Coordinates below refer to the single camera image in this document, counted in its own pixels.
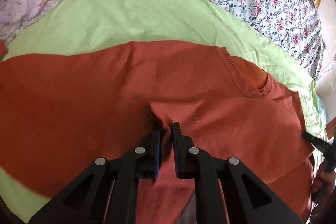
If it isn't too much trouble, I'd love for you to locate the light green bed sheet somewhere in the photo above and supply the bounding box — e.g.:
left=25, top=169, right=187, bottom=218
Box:
left=1, top=0, right=324, bottom=223

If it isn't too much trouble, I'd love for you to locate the person's right hand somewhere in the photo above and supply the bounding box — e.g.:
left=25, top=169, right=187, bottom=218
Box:
left=311, top=161, right=335, bottom=196

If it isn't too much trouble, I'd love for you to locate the orange knitted sweater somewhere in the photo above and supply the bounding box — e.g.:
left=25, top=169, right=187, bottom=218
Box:
left=1, top=41, right=313, bottom=219

